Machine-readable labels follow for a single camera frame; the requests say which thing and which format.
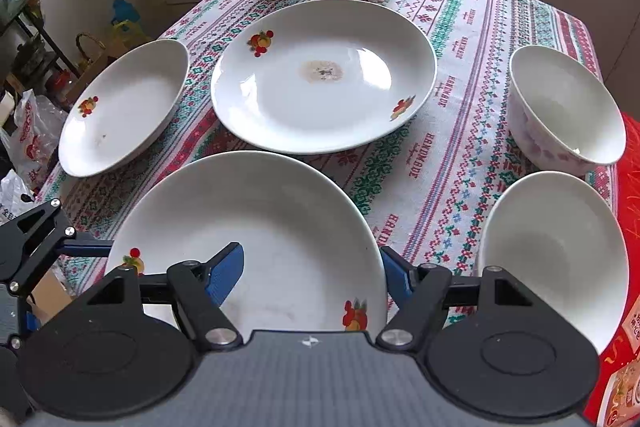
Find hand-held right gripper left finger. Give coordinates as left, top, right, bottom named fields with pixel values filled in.
left=89, top=242, right=246, bottom=351

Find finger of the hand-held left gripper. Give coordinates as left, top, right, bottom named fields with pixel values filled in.
left=0, top=199, right=111, bottom=303

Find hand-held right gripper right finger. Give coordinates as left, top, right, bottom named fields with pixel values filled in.
left=375, top=246, right=536, bottom=352

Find deep white fruit-print plate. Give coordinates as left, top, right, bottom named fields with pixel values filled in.
left=104, top=150, right=388, bottom=333

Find plain white bowl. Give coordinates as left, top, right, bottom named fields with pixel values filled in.
left=472, top=170, right=630, bottom=355

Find brown cardboard box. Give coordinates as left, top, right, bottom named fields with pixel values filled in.
left=25, top=271, right=74, bottom=324

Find white crumpled plastic bag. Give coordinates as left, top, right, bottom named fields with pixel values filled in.
left=0, top=169, right=36, bottom=225

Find white plastic bag red print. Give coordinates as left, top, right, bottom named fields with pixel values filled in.
left=0, top=89, right=70, bottom=178

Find small white fruit-print plate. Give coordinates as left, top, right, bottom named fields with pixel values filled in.
left=57, top=38, right=190, bottom=178

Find stained white fruit-print plate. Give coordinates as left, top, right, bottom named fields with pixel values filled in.
left=210, top=0, right=438, bottom=155

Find black metal shelf rack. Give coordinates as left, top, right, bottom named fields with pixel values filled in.
left=0, top=14, right=82, bottom=84

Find patterned woven tablecloth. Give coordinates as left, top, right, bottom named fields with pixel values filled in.
left=35, top=0, right=621, bottom=333

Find white bowl with pink flowers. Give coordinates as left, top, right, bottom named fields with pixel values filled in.
left=507, top=45, right=627, bottom=178

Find red printed drink carton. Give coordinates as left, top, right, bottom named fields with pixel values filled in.
left=582, top=112, right=640, bottom=427

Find brown paper bag with handle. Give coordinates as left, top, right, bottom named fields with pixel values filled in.
left=74, top=32, right=123, bottom=94

